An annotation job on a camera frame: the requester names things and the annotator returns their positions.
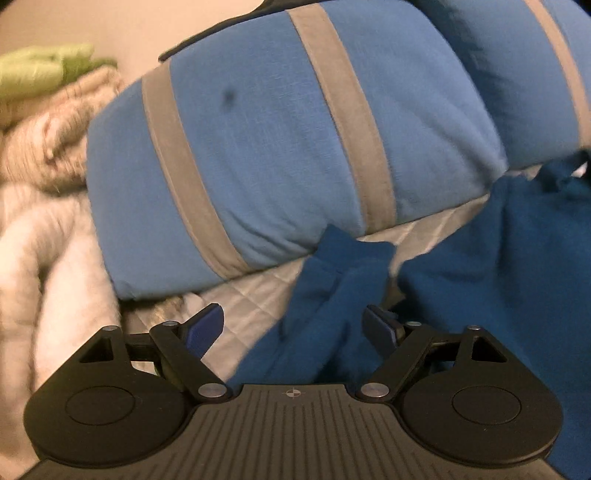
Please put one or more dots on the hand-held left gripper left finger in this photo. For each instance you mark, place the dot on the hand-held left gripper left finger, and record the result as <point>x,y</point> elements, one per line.
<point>205,330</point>

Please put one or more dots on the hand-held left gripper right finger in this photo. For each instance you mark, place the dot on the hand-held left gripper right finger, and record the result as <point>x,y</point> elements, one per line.
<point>381,330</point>

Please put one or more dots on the dark blue t-shirt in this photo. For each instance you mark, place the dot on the dark blue t-shirt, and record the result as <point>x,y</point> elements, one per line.
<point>485,277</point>

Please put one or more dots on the grey quilted bed cover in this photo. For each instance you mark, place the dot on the grey quilted bed cover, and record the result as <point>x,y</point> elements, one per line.
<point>258,300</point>

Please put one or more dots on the white fluffy blanket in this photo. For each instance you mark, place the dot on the white fluffy blanket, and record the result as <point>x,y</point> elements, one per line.
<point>46,286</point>

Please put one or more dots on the blue grey-striped pillow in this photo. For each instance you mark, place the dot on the blue grey-striped pillow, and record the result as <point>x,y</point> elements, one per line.
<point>258,152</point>
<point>512,69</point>

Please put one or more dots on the beige fluffy blanket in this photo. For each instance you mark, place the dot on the beige fluffy blanket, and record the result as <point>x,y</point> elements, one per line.
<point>46,134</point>

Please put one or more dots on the green cloth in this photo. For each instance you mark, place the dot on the green cloth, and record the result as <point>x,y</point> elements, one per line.
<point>37,69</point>

